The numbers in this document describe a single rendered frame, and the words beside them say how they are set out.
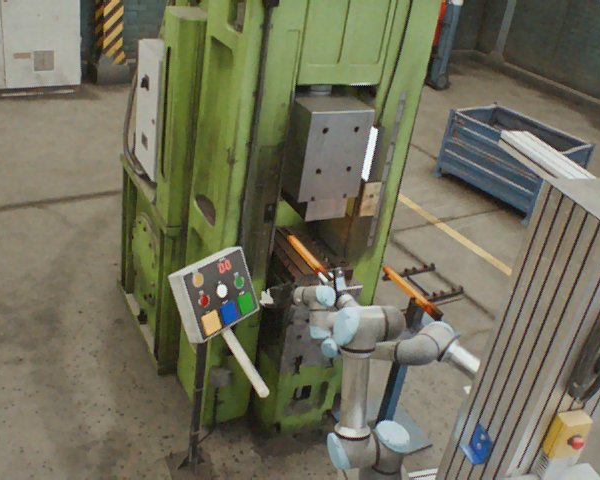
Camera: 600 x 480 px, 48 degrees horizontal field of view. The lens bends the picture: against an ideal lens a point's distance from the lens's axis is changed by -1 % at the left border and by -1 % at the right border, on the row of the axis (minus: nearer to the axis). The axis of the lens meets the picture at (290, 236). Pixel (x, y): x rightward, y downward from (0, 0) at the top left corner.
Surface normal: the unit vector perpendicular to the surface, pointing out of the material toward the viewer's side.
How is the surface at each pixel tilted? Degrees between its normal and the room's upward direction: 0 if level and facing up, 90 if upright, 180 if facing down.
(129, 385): 0
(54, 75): 90
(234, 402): 90
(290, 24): 90
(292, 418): 90
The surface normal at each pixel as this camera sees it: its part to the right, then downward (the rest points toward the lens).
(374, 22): 0.44, 0.50
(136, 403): 0.14, -0.86
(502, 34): -0.84, 0.16
